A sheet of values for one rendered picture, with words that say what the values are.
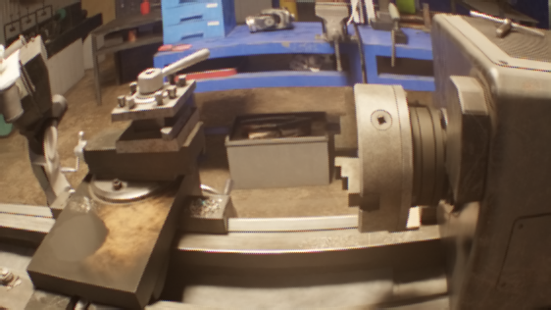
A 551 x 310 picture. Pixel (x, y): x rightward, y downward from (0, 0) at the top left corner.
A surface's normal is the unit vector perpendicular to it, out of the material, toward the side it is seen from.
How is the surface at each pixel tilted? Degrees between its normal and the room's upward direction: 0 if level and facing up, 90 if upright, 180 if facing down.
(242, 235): 0
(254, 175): 90
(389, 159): 65
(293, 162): 90
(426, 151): 59
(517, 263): 90
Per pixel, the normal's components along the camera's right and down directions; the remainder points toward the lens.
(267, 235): -0.10, -0.89
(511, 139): -0.13, 0.46
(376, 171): -0.15, 0.15
